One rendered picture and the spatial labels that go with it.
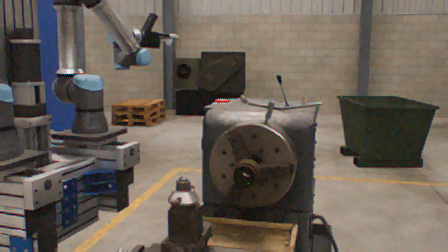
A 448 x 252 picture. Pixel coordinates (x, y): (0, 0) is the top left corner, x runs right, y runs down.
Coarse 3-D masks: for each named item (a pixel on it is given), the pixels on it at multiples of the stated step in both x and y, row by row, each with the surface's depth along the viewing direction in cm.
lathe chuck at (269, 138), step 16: (240, 128) 165; (256, 128) 163; (272, 128) 164; (224, 144) 167; (256, 144) 164; (272, 144) 163; (288, 144) 162; (224, 160) 168; (272, 160) 164; (288, 160) 162; (224, 176) 170; (288, 176) 163; (224, 192) 170; (256, 192) 167; (272, 192) 166
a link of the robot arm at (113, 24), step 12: (84, 0) 180; (96, 0) 181; (96, 12) 185; (108, 12) 186; (108, 24) 189; (120, 24) 191; (120, 36) 193; (132, 36) 198; (132, 48) 198; (132, 60) 202; (144, 60) 201
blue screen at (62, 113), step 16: (48, 0) 682; (48, 16) 688; (80, 16) 597; (48, 32) 695; (80, 32) 601; (48, 48) 702; (80, 48) 607; (48, 64) 709; (80, 64) 615; (48, 80) 716; (48, 96) 723; (48, 112) 730; (64, 112) 677; (64, 128) 683
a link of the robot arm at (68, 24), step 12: (60, 0) 184; (72, 0) 184; (60, 12) 187; (72, 12) 188; (60, 24) 188; (72, 24) 188; (60, 36) 189; (72, 36) 189; (60, 48) 190; (72, 48) 190; (60, 60) 191; (72, 60) 190; (60, 72) 190; (72, 72) 190; (84, 72) 196; (60, 84) 191; (60, 96) 192
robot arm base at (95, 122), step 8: (80, 112) 183; (88, 112) 183; (96, 112) 184; (80, 120) 183; (88, 120) 183; (96, 120) 184; (104, 120) 187; (72, 128) 185; (80, 128) 182; (88, 128) 182; (96, 128) 183; (104, 128) 186
